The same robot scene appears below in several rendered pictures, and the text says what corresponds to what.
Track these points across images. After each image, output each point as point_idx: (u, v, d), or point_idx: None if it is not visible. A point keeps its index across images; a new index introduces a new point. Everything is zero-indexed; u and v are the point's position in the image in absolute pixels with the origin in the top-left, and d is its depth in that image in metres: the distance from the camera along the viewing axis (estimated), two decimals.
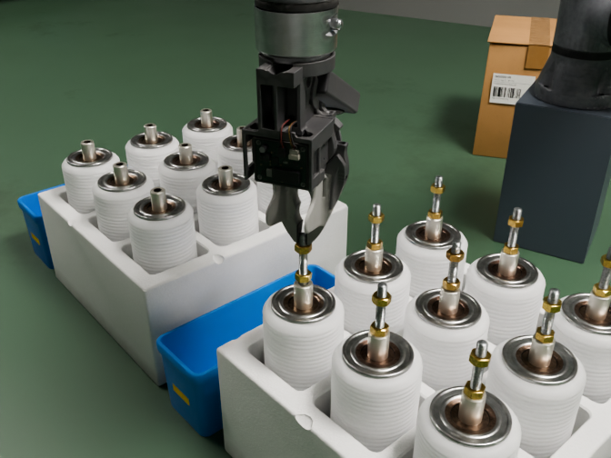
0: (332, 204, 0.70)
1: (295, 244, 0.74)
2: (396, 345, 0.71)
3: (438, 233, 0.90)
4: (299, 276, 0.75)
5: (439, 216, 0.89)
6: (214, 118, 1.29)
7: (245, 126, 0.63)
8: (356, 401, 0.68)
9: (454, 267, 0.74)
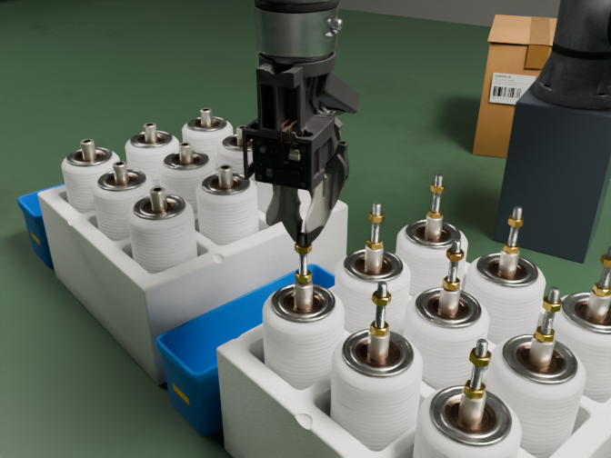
0: (332, 204, 0.70)
1: (306, 247, 0.73)
2: (396, 344, 0.71)
3: (438, 233, 0.90)
4: (310, 273, 0.76)
5: (439, 215, 0.89)
6: (214, 117, 1.29)
7: (245, 126, 0.63)
8: (356, 400, 0.68)
9: (454, 266, 0.74)
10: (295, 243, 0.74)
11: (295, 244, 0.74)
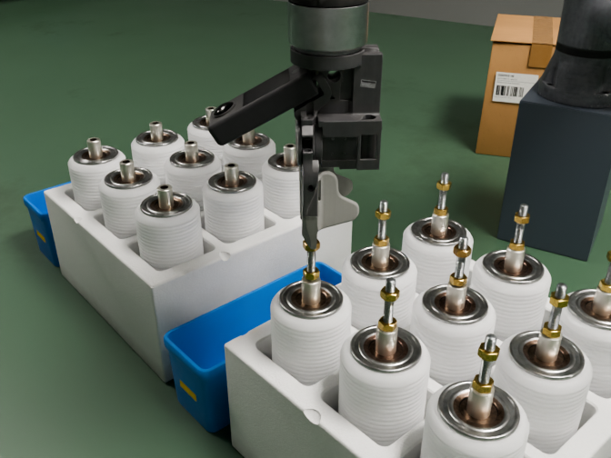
0: None
1: None
2: (405, 341, 0.72)
3: (444, 230, 0.91)
4: None
5: (445, 213, 0.89)
6: None
7: (374, 120, 0.64)
8: (365, 394, 0.68)
9: (461, 263, 0.74)
10: None
11: (315, 244, 0.74)
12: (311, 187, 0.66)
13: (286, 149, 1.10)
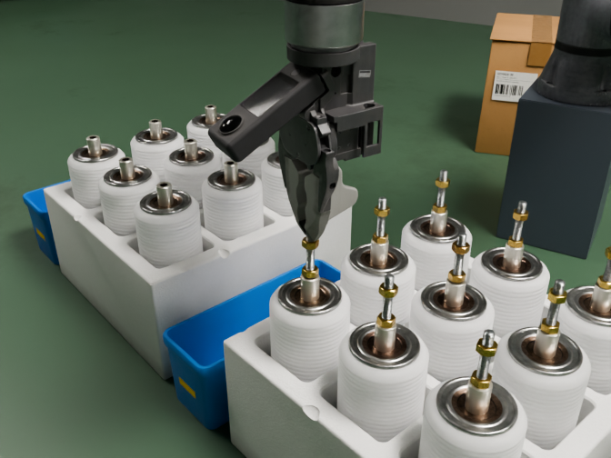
0: None
1: (315, 243, 0.74)
2: (403, 337, 0.72)
3: (443, 227, 0.91)
4: (317, 268, 0.77)
5: (444, 210, 0.90)
6: (218, 114, 1.30)
7: (377, 107, 0.67)
8: (363, 391, 0.69)
9: (460, 260, 0.74)
10: (303, 239, 0.75)
11: (303, 241, 0.74)
12: (328, 184, 0.67)
13: None
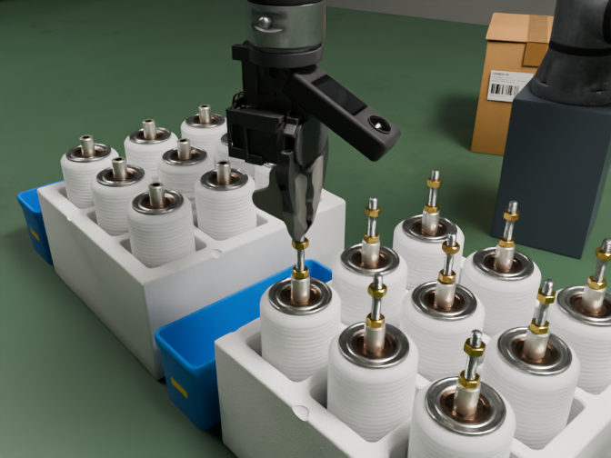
0: (283, 205, 0.69)
1: (292, 239, 0.75)
2: (393, 337, 0.72)
3: (435, 227, 0.91)
4: (295, 272, 0.76)
5: (435, 210, 0.89)
6: (213, 114, 1.30)
7: None
8: (352, 391, 0.69)
9: (450, 260, 0.74)
10: (305, 236, 0.75)
11: None
12: (317, 158, 0.73)
13: None
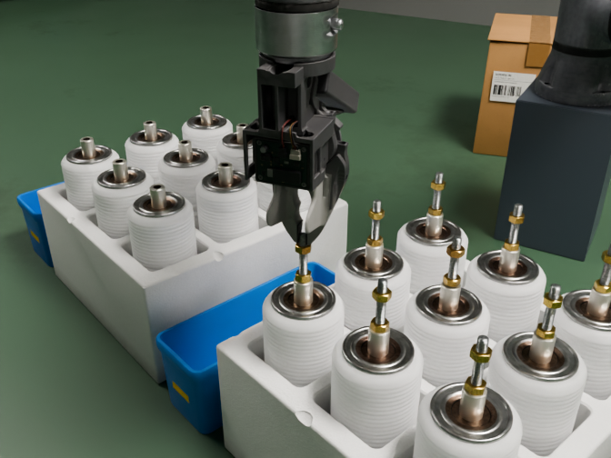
0: (332, 204, 0.70)
1: (310, 243, 0.74)
2: (396, 342, 0.71)
3: (438, 230, 0.90)
4: None
5: (439, 213, 0.89)
6: (214, 115, 1.29)
7: (246, 126, 0.62)
8: (356, 397, 0.68)
9: (455, 263, 0.73)
10: (301, 247, 0.73)
11: (304, 247, 0.73)
12: None
13: None
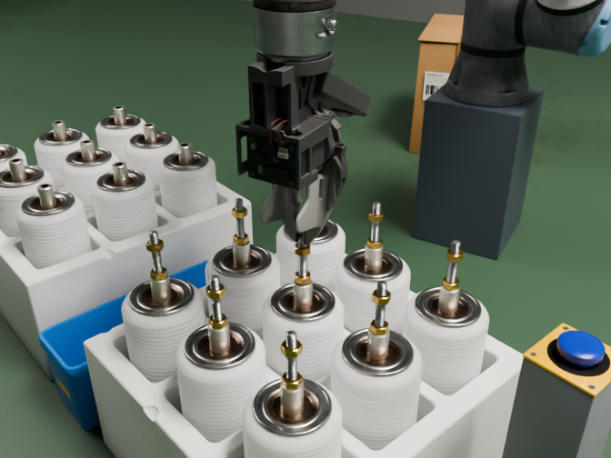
0: (329, 205, 0.69)
1: (153, 246, 0.74)
2: (240, 338, 0.72)
3: None
4: (163, 273, 0.76)
5: None
6: (129, 115, 1.30)
7: (240, 123, 0.63)
8: (194, 392, 0.69)
9: (301, 261, 0.75)
10: (150, 239, 0.75)
11: (147, 241, 0.75)
12: None
13: (180, 148, 1.10)
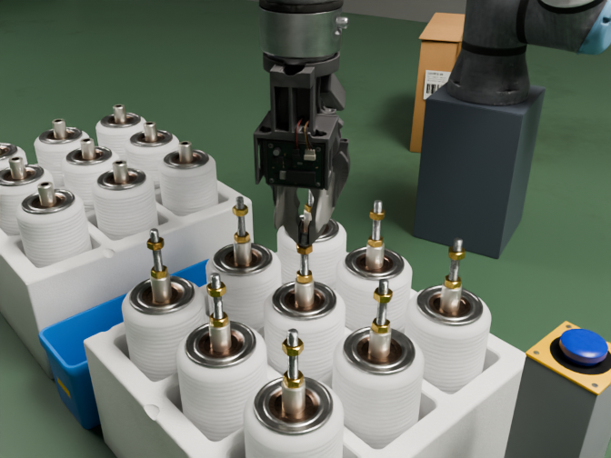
0: (335, 201, 0.70)
1: (153, 244, 0.74)
2: (241, 336, 0.72)
3: None
4: (164, 271, 0.76)
5: None
6: (129, 114, 1.30)
7: (255, 130, 0.62)
8: (195, 390, 0.69)
9: (307, 257, 0.75)
10: (150, 237, 0.75)
11: (148, 239, 0.75)
12: None
13: (180, 146, 1.10)
